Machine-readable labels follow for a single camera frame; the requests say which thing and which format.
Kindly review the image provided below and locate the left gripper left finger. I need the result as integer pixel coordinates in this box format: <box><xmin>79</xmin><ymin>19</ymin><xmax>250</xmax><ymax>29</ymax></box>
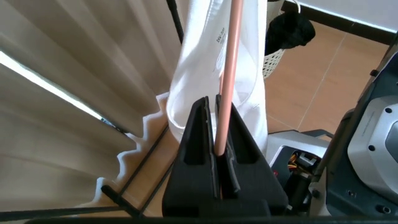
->
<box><xmin>161</xmin><ymin>96</ymin><xmax>219</xmax><ymax>218</ymax></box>

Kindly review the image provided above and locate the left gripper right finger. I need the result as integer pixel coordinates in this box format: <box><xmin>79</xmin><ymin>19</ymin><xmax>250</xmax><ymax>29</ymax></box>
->
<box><xmin>215</xmin><ymin>94</ymin><xmax>290</xmax><ymax>216</ymax></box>

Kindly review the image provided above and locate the white printed shirt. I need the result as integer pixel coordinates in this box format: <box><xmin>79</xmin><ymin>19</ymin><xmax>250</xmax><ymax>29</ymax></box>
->
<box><xmin>166</xmin><ymin>0</ymin><xmax>269</xmax><ymax>156</ymax></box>

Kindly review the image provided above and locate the pink clothes hanger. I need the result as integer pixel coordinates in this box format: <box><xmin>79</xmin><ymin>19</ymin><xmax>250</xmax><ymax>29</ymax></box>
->
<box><xmin>213</xmin><ymin>0</ymin><xmax>245</xmax><ymax>200</ymax></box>

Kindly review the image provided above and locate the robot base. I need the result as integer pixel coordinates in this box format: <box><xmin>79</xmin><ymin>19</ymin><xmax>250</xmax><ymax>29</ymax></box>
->
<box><xmin>266</xmin><ymin>30</ymin><xmax>398</xmax><ymax>218</ymax></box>

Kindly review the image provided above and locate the white laundry basket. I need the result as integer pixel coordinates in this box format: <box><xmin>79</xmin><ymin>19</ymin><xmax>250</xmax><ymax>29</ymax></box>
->
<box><xmin>262</xmin><ymin>0</ymin><xmax>302</xmax><ymax>80</ymax></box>

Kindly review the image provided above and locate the black garment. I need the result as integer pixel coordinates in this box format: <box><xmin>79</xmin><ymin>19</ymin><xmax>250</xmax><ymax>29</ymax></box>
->
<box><xmin>264</xmin><ymin>11</ymin><xmax>317</xmax><ymax>57</ymax></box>

